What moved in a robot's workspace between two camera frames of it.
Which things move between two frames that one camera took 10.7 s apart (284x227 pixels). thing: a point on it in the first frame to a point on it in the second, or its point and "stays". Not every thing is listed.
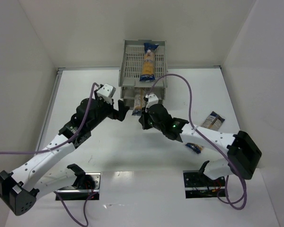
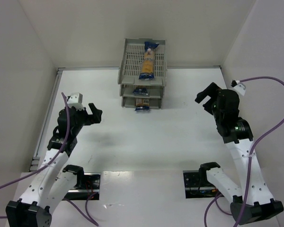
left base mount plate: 83,194 stays
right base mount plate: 199,185 stays
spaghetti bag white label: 213,121 to 142,104
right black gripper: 145,118 to 211,99
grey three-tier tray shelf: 130,70 stays
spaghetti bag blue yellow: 148,62 stays
